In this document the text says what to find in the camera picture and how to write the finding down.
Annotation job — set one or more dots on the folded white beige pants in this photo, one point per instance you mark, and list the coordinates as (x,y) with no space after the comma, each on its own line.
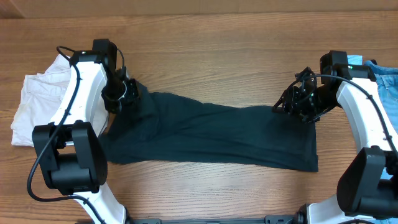
(42,95)

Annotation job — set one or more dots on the light blue crumpled cloth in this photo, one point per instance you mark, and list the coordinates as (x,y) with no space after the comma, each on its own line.
(355,59)

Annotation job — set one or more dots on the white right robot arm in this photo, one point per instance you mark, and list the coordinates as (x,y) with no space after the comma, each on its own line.
(367,191)

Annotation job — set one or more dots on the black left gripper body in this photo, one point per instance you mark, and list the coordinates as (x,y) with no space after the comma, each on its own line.
(132,92)

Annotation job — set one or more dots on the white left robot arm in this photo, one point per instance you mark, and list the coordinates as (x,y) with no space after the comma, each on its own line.
(70,163)

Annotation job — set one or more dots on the black Nike t-shirt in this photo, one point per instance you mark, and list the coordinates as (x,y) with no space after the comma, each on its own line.
(168,127)

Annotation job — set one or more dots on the blue denim jeans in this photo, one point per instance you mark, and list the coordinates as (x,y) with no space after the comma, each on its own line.
(386,79)

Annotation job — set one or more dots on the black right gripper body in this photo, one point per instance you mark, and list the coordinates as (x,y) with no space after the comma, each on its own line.
(306,104)

